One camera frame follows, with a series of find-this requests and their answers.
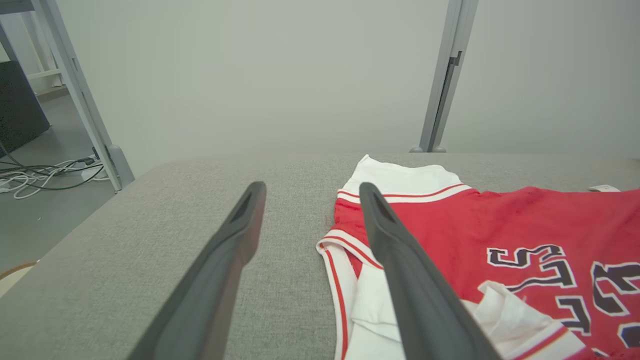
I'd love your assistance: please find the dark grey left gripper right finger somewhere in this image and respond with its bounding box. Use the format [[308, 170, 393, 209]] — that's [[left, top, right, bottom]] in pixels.
[[359, 182, 503, 360]]

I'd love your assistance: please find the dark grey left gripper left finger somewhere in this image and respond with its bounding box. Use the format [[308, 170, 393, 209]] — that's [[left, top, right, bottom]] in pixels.
[[127, 181, 267, 360]]

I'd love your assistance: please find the red and white jersey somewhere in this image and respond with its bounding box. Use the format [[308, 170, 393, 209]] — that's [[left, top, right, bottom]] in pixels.
[[316, 154, 640, 360]]

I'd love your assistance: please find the white power strip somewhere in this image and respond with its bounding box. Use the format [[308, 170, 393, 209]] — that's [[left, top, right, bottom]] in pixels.
[[80, 162, 110, 182]]

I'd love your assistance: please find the grey wheeled stand leg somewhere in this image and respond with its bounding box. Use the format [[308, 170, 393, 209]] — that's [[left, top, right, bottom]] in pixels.
[[0, 0, 136, 193]]

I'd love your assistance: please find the black cabinet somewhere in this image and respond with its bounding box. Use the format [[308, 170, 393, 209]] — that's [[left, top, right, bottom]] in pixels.
[[0, 60, 51, 157]]

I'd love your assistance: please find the black floor cable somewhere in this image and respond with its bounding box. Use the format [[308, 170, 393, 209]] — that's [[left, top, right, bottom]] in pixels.
[[0, 142, 108, 192]]

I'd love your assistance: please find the white floor cable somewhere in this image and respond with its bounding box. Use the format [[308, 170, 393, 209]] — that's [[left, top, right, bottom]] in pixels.
[[0, 159, 108, 200]]

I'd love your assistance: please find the grey metal partition post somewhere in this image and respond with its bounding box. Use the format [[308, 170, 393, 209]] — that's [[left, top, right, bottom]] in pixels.
[[409, 0, 480, 153]]

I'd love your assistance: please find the white table frame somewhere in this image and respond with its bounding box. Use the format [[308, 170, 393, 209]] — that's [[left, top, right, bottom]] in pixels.
[[22, 12, 66, 91]]

